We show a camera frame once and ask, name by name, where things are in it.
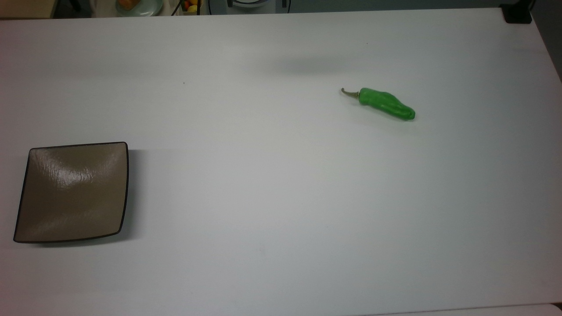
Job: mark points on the black corner clamp block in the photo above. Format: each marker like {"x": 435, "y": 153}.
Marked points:
{"x": 517, "y": 14}

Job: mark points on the green chili pepper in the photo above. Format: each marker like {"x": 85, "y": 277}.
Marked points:
{"x": 384, "y": 103}

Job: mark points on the yellow and red toy fruit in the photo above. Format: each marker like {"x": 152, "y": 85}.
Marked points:
{"x": 192, "y": 6}

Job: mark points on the square brown ceramic plate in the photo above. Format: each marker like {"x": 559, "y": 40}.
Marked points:
{"x": 72, "y": 193}

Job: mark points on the pale green round plate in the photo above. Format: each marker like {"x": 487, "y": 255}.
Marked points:
{"x": 147, "y": 8}

